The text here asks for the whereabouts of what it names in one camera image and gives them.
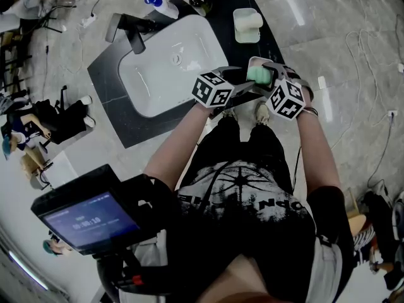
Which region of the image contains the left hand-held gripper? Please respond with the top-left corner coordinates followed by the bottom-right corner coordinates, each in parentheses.
top-left (191, 66), bottom-right (257, 117)

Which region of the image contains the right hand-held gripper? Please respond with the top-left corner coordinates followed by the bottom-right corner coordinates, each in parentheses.
top-left (251, 61), bottom-right (306, 120)

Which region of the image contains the green soap bar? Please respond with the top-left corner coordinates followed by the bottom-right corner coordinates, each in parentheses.
top-left (246, 66), bottom-right (273, 86)

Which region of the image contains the pink soap dish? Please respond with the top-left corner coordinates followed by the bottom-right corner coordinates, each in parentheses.
top-left (247, 56), bottom-right (276, 75)

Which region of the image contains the pale green soap dish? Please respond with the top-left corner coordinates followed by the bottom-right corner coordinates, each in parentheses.
top-left (232, 8), bottom-right (261, 44)

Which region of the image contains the white soap bar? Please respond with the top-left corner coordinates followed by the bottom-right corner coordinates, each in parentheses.
top-left (236, 12), bottom-right (264, 33)

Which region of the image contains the person's right forearm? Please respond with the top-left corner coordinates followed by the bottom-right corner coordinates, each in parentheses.
top-left (295, 112), bottom-right (342, 195)

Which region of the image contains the person's left forearm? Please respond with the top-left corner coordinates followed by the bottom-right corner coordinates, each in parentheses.
top-left (143, 101), bottom-right (215, 191)

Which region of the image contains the grey shoulder bag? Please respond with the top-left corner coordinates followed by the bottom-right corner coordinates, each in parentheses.
top-left (311, 232), bottom-right (354, 303)

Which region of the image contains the person's right hand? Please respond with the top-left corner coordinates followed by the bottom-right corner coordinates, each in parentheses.
top-left (285, 69), bottom-right (315, 104)

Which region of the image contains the person's right shoe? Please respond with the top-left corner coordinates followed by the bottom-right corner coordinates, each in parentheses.
top-left (254, 101), bottom-right (271, 127)

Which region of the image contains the white sink basin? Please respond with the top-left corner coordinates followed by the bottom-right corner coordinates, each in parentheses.
top-left (118, 13), bottom-right (230, 119)

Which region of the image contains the dark glass pump bottle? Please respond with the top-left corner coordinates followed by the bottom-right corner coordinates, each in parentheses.
top-left (187, 0), bottom-right (213, 17)

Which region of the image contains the white bottle blue cap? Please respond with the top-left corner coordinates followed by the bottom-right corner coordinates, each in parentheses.
top-left (144, 0), bottom-right (180, 20)

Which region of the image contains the black faucet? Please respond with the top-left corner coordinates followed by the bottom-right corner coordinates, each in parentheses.
top-left (105, 13), bottom-right (158, 55)

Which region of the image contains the black vanity cabinet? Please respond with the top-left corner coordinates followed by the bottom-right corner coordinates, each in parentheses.
top-left (87, 0), bottom-right (285, 150)

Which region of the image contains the person's black printed shirt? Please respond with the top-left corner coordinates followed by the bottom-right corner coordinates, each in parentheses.
top-left (138, 159), bottom-right (354, 303)

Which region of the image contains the person's bare neck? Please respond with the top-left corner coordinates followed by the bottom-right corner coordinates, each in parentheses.
top-left (201, 254), bottom-right (278, 303)

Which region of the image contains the black chest-mounted monitor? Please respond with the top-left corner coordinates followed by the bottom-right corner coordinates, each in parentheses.
top-left (30, 164), bottom-right (165, 257)

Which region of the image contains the white floor cable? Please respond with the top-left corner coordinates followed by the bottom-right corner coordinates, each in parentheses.
top-left (331, 27), bottom-right (404, 151)

